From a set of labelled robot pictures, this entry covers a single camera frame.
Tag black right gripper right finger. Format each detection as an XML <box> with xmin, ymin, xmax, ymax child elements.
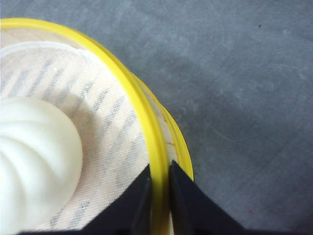
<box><xmin>170</xmin><ymin>161</ymin><xmax>242</xmax><ymax>232</ymax></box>

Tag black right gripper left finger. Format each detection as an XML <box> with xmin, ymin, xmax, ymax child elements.
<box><xmin>80</xmin><ymin>164</ymin><xmax>153</xmax><ymax>232</ymax></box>

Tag bamboo steamer basket single bun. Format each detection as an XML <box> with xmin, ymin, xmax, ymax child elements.
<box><xmin>0</xmin><ymin>18</ymin><xmax>193</xmax><ymax>235</ymax></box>

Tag white steamer liner cloth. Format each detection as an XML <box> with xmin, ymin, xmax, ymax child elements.
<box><xmin>0</xmin><ymin>41</ymin><xmax>148</xmax><ymax>232</ymax></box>

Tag white steamed bun single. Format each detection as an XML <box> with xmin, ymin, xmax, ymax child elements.
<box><xmin>0</xmin><ymin>97</ymin><xmax>83</xmax><ymax>235</ymax></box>

